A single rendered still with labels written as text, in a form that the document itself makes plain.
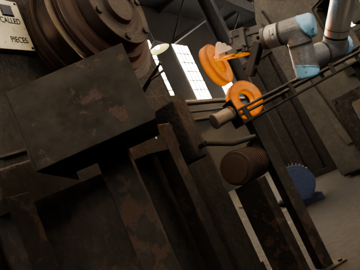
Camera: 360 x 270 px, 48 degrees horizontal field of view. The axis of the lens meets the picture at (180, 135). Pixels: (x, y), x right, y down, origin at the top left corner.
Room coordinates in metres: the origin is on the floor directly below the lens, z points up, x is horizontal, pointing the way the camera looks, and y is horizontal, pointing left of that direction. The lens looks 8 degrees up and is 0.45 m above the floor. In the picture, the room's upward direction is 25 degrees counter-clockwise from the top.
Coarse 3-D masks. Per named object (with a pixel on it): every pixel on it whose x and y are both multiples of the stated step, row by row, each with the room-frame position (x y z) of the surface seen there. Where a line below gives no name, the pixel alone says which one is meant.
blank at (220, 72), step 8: (208, 48) 1.34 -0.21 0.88; (200, 56) 1.32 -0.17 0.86; (208, 56) 1.32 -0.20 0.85; (208, 64) 1.31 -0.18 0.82; (216, 64) 1.41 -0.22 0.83; (224, 64) 1.40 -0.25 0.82; (208, 72) 1.32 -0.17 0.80; (216, 72) 1.32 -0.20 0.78; (224, 72) 1.37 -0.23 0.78; (216, 80) 1.34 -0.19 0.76; (224, 80) 1.34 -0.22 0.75
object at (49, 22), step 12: (36, 0) 1.15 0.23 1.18; (48, 0) 1.12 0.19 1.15; (36, 12) 1.14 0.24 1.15; (48, 12) 1.11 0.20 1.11; (48, 24) 1.13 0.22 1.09; (60, 24) 1.13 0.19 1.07; (48, 36) 1.15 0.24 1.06; (60, 36) 1.12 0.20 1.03; (60, 48) 1.16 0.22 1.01; (72, 48) 1.14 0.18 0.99; (72, 60) 1.18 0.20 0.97; (144, 72) 1.40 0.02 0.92
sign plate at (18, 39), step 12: (0, 0) 1.15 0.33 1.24; (0, 12) 1.13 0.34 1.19; (0, 24) 1.12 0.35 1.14; (12, 24) 1.16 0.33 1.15; (24, 24) 1.20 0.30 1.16; (0, 36) 1.10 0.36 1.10; (12, 36) 1.14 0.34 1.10; (24, 36) 1.18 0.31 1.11; (0, 48) 1.09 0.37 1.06; (12, 48) 1.13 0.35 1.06; (24, 48) 1.16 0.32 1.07
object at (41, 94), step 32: (96, 64) 0.62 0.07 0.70; (128, 64) 0.62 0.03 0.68; (32, 96) 0.61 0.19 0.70; (64, 96) 0.61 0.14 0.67; (96, 96) 0.62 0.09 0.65; (128, 96) 0.62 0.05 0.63; (32, 128) 0.61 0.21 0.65; (64, 128) 0.61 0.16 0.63; (96, 128) 0.62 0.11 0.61; (128, 128) 0.62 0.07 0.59; (32, 160) 0.61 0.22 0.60; (64, 160) 0.63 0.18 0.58; (96, 160) 0.74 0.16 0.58; (128, 160) 0.74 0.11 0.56; (128, 192) 0.74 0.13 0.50; (128, 224) 0.74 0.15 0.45; (160, 224) 0.76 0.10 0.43; (160, 256) 0.74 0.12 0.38
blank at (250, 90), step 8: (232, 88) 1.56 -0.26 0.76; (240, 88) 1.58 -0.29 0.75; (248, 88) 1.59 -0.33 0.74; (256, 88) 1.61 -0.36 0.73; (232, 96) 1.55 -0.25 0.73; (248, 96) 1.62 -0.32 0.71; (256, 96) 1.60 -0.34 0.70; (240, 104) 1.56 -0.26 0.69; (240, 112) 1.55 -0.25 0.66; (256, 112) 1.58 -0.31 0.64
